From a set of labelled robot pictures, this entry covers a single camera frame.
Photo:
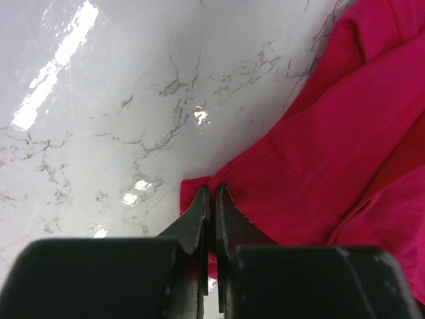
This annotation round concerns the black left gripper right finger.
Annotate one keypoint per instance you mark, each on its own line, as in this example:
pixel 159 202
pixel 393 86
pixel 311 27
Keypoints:
pixel 258 278

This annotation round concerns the magenta t-shirt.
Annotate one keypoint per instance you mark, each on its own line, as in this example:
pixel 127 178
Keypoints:
pixel 345 164

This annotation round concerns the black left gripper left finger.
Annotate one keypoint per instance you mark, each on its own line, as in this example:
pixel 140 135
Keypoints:
pixel 135 277

